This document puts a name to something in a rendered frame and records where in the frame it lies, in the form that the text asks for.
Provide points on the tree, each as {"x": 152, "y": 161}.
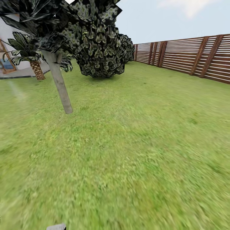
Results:
{"x": 113, "y": 23}
{"x": 58, "y": 28}

